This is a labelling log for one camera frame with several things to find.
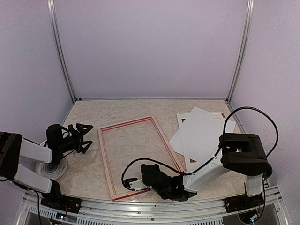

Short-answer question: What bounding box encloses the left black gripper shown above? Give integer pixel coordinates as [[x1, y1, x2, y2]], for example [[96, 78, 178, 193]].
[[57, 123, 93, 153]]

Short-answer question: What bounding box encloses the wooden red photo frame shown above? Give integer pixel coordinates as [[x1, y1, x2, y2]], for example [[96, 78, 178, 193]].
[[97, 114, 186, 202]]

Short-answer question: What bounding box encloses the clear acrylic sheet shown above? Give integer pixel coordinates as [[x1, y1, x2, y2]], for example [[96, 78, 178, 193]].
[[103, 119, 181, 195]]

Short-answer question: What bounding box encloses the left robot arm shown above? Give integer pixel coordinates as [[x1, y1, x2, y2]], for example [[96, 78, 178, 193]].
[[0, 123, 93, 212]]

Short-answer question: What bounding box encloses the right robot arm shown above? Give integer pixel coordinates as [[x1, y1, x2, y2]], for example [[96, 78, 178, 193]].
[[141, 133, 272, 209]]

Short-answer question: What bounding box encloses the white photo paper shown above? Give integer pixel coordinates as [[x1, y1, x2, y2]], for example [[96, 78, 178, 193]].
[[168, 106, 237, 162]]

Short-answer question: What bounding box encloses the white mat board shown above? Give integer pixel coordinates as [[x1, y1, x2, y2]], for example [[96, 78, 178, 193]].
[[175, 112, 227, 171]]

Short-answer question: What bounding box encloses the brown backing board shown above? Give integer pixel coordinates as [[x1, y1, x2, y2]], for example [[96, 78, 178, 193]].
[[180, 112, 226, 164]]

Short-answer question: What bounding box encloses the white round plate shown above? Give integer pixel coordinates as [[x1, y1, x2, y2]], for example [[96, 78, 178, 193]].
[[35, 151, 68, 180]]

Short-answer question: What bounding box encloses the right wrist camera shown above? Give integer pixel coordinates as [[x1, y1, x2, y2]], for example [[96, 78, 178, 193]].
[[124, 178, 148, 191]]

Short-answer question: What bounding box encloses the aluminium front rail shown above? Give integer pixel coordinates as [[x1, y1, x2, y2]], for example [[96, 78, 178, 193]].
[[22, 186, 285, 225]]

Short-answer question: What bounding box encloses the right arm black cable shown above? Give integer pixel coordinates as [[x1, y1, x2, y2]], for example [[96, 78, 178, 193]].
[[121, 106, 279, 190]]

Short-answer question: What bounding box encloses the left aluminium post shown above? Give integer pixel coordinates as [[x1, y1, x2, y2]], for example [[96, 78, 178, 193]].
[[47, 0, 77, 104]]

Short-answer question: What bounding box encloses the aluminium post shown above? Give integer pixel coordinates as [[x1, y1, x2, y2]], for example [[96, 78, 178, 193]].
[[47, 0, 77, 104], [225, 0, 255, 103]]

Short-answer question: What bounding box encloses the right aluminium post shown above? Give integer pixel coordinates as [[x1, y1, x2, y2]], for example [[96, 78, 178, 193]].
[[225, 0, 255, 103]]

